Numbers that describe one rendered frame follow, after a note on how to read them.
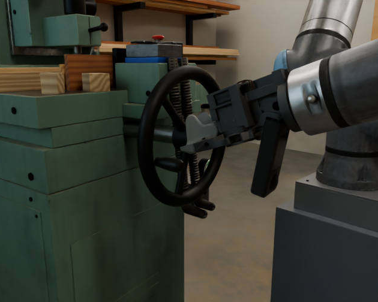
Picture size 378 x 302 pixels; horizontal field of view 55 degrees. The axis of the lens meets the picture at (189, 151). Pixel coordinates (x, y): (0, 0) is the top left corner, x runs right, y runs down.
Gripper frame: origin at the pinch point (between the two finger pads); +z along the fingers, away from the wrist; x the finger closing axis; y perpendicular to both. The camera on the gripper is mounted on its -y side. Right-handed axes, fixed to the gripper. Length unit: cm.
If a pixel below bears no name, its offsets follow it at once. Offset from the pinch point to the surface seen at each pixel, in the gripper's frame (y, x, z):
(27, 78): 24.8, 2.6, 35.3
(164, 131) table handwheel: 5.1, -10.3, 12.9
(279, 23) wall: 102, -355, 105
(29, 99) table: 17.2, 10.8, 23.8
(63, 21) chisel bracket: 37.4, -8.4, 31.8
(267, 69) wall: 59, -357, 135
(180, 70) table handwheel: 14.9, -8.0, 2.8
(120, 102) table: 14.5, -10.0, 22.6
